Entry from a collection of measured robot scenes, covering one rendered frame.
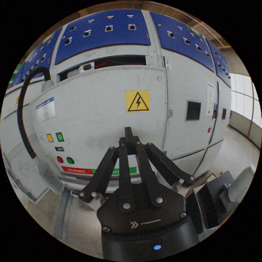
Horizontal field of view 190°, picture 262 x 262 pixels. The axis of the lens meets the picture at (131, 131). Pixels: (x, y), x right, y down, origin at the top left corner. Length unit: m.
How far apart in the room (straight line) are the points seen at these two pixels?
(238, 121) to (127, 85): 7.95
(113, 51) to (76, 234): 0.99
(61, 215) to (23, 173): 0.37
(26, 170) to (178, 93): 1.11
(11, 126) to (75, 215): 0.63
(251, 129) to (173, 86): 7.64
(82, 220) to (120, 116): 0.54
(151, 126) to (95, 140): 0.15
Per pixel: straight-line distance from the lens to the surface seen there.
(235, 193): 0.66
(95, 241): 0.53
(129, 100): 0.19
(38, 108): 0.35
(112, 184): 0.31
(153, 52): 0.57
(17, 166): 0.73
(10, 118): 0.68
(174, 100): 0.54
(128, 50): 0.54
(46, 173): 0.39
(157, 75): 0.22
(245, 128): 7.91
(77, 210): 0.57
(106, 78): 0.20
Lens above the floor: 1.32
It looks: 24 degrees down
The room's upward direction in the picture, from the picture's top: 4 degrees counter-clockwise
